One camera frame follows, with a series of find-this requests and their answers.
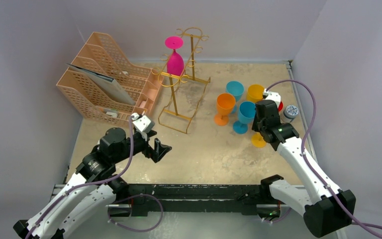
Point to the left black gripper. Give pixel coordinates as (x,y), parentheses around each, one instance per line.
(159,149)

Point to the orange wine glass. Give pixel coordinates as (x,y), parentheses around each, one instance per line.
(225,104)

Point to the blue wine glass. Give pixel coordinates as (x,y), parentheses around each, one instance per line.
(236,89)
(246,113)

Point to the yellow wine glass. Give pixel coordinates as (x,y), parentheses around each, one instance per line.
(255,93)
(258,141)

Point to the red wine glass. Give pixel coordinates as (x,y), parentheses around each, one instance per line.
(280,106)

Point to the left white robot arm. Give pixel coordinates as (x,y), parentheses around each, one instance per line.
(93,185)

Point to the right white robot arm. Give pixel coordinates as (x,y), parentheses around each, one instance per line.
(325,208)

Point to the magenta wine glass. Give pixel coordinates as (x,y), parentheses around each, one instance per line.
(175,63)

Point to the grey folder in organizer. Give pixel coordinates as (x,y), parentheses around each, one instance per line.
(108,84)

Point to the pink plastic file organizer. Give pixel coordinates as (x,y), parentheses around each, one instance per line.
(101,54)

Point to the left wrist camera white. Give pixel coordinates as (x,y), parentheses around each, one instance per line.
(142,123)

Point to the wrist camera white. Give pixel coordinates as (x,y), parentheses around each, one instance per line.
(142,123)
(273,96)

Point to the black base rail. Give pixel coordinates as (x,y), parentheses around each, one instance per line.
(246,199)

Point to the gold wire glass rack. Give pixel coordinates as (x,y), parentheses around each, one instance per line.
(187,90)

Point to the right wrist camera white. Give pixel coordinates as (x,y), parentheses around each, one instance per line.
(273,96)

